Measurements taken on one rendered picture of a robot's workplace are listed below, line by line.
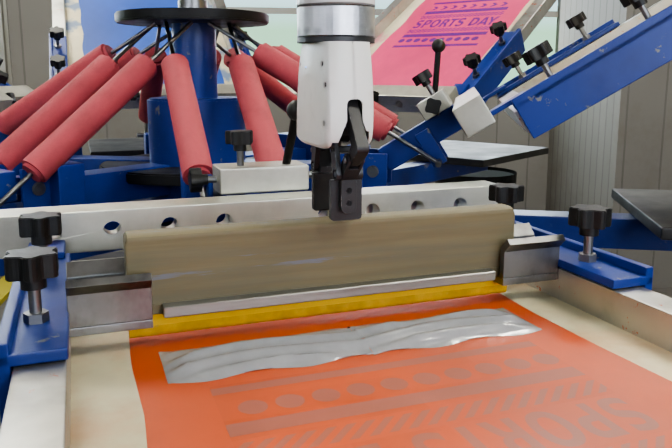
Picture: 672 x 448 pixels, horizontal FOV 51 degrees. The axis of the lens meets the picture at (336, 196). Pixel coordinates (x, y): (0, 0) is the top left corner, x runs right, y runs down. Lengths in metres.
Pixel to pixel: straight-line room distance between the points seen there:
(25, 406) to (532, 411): 0.36
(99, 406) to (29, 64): 3.98
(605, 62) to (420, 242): 0.51
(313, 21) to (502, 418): 0.38
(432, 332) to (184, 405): 0.24
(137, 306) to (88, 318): 0.04
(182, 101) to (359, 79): 0.62
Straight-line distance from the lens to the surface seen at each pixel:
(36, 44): 4.49
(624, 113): 4.10
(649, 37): 1.15
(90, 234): 0.90
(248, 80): 1.30
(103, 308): 0.66
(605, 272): 0.78
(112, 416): 0.57
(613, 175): 4.13
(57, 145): 1.26
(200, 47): 1.48
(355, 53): 0.65
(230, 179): 0.96
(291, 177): 0.98
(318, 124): 0.66
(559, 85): 1.13
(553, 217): 1.43
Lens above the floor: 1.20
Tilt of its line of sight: 10 degrees down
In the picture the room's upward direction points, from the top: straight up
